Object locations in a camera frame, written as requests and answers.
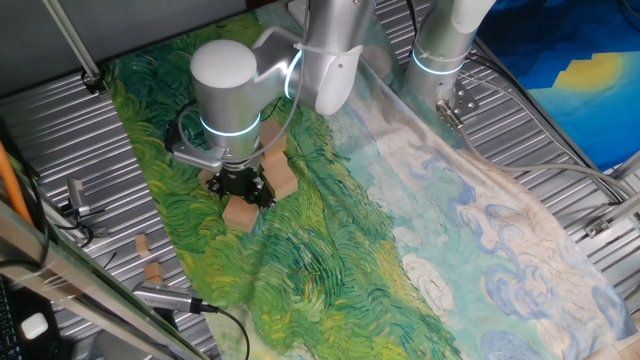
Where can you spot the black keyboard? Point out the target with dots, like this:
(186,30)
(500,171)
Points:
(7,325)

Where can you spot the small wooden block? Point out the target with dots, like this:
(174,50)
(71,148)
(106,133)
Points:
(142,245)
(153,272)

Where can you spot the orange tube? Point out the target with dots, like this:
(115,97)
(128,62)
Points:
(10,185)

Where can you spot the white charging case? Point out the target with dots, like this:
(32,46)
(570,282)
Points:
(34,325)

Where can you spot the aluminium pole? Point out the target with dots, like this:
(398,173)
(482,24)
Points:
(72,37)

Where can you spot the aluminium frame bar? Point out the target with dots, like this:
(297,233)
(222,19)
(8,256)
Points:
(60,280)

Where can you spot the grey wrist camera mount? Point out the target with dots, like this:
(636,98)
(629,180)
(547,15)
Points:
(197,157)

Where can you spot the green blue painted cloth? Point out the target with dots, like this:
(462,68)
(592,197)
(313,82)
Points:
(350,275)

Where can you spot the wooden cube block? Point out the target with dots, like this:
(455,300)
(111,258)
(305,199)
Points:
(274,135)
(275,160)
(240,216)
(205,176)
(282,182)

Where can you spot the black pole clamp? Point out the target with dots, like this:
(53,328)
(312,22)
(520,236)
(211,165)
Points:
(93,82)

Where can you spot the small metal corner bracket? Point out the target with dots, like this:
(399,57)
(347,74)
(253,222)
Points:
(597,227)

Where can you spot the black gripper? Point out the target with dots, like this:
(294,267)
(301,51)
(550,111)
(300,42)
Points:
(239,181)

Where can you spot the silver depth camera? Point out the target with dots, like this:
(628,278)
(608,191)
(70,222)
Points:
(162,297)

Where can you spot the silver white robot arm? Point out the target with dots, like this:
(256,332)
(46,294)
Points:
(225,90)

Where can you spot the blue yellow painted cloth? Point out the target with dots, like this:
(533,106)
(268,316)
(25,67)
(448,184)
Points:
(575,100)

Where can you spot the metal base mounting plate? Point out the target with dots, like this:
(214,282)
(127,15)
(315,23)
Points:
(465,102)

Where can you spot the aluminium profile rail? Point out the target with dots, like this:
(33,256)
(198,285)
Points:
(625,207)

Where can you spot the white power strip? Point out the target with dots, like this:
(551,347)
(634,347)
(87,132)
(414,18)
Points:
(296,6)

